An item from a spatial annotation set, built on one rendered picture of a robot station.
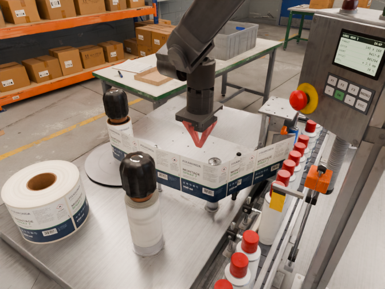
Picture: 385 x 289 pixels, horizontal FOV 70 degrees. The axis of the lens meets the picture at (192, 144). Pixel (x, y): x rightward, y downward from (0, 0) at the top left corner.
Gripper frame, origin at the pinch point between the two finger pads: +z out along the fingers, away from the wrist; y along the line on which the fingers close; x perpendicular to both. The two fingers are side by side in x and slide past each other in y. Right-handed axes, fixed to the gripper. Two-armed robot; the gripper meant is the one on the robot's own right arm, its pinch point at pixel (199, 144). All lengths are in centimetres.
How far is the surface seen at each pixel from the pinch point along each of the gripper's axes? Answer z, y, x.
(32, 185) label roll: 19, 20, -43
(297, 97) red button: -14.9, -3.7, 18.5
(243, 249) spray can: 13.1, 11.3, 17.7
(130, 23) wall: 68, -373, -374
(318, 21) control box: -27.3, -7.2, 18.3
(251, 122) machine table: 36, -78, -14
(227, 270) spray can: 14.0, 16.5, 16.7
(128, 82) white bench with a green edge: 40, -93, -115
